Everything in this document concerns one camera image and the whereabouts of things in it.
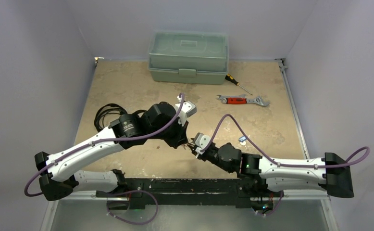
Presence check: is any coiled black cable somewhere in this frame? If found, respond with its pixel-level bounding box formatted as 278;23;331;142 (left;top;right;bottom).
93;103;129;131

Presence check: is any black yellow screwdriver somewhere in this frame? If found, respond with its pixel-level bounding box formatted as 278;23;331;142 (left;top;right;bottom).
225;74;253;95

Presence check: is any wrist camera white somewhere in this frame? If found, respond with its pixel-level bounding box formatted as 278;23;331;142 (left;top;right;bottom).
174;95;197;126
192;132;211;155

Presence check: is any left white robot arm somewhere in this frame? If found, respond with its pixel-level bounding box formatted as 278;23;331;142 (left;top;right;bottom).
35;101;197;201

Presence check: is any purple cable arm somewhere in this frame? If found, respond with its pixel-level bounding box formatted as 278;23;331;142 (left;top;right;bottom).
24;93;186;197
201;114;371;169

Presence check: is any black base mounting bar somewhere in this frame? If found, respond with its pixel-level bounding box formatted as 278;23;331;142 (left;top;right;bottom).
96;178;284;211

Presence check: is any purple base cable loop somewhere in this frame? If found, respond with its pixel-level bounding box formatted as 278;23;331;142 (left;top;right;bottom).
106;191;158;226

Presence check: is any silver open-end wrench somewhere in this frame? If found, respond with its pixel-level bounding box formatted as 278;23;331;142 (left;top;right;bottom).
216;94;246;103

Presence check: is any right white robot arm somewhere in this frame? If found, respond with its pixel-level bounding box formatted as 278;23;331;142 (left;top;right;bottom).
188;143;354;198

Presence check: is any red handled adjustable wrench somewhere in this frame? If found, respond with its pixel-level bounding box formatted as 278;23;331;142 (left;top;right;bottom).
220;97;270;107

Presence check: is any green plastic toolbox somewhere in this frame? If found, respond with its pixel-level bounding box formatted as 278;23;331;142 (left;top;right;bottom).
148;31;229;85

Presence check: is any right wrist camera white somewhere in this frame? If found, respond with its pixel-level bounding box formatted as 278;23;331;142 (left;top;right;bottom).
192;132;211;155

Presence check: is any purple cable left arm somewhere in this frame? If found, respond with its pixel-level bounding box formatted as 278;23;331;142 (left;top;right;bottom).
24;93;186;197

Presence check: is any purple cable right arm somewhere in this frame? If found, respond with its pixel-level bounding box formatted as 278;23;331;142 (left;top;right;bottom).
201;114;371;169

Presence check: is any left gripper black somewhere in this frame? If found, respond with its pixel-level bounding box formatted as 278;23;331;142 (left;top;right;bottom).
149;115;188;149

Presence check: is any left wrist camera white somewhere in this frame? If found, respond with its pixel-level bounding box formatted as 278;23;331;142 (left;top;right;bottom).
174;95;197;126

